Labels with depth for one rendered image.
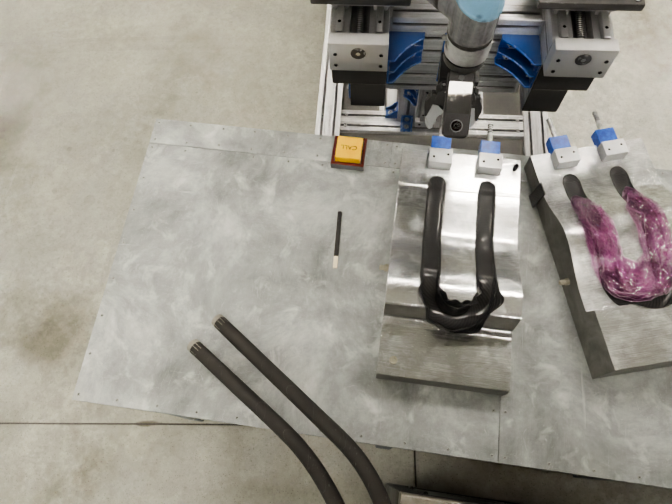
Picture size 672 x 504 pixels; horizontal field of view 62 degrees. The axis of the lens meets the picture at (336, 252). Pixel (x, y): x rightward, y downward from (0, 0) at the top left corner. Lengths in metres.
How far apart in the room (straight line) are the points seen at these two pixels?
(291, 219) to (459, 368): 0.50
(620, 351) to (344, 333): 0.54
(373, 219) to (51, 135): 1.74
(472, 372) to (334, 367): 0.28
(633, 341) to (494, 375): 0.27
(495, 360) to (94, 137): 1.96
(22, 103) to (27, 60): 0.23
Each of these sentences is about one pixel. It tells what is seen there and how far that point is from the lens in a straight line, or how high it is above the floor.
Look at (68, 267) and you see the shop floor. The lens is 2.37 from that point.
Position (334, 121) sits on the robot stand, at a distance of 2.13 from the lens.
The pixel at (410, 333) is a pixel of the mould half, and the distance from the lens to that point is 1.15.
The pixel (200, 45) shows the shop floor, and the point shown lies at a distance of 2.74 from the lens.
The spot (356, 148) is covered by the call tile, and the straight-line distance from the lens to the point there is 1.33.
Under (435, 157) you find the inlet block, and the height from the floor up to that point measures 0.92.
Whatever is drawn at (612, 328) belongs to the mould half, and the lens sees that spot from 1.20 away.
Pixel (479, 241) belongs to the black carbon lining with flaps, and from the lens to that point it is 1.21.
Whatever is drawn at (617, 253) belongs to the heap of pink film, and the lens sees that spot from 1.27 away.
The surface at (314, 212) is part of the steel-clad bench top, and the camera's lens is 1.30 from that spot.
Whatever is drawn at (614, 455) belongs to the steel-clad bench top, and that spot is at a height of 0.80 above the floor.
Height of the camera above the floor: 1.97
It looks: 69 degrees down
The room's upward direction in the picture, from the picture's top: 6 degrees counter-clockwise
